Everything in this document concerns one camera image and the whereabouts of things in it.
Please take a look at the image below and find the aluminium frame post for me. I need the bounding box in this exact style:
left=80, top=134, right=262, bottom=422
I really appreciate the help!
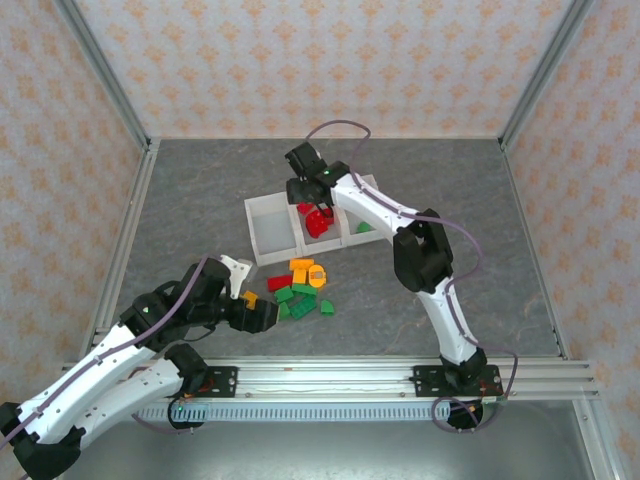
left=53, top=0, right=152, bottom=147
left=498, top=0, right=597, bottom=147

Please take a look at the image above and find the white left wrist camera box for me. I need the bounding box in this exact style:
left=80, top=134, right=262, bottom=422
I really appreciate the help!
left=219, top=254, right=255, bottom=301

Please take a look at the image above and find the grey metal panel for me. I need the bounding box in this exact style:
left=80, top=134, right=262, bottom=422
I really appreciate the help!
left=58, top=418, right=597, bottom=480

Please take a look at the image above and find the grey slotted cable duct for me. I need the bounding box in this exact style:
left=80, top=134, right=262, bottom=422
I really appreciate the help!
left=132, top=403, right=482, bottom=422

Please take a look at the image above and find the black round cable port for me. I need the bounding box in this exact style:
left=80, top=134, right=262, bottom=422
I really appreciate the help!
left=167, top=398, right=209, bottom=433

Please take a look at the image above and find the aluminium table side rail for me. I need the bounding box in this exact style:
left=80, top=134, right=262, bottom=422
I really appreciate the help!
left=84, top=138, right=162, bottom=361
left=498, top=138, right=640, bottom=480

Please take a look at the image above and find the red large lego brick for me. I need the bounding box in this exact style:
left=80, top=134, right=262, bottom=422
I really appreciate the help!
left=305, top=209, right=336, bottom=239

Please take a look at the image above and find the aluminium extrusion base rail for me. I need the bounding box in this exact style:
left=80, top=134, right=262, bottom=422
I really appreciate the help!
left=52, top=356, right=601, bottom=402

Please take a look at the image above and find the yellow round printed lego piece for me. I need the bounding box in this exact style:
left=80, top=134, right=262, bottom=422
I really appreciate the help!
left=305, top=264, right=329, bottom=290

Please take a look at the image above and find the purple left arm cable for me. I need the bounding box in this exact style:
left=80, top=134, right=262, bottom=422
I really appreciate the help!
left=0, top=253, right=226, bottom=451

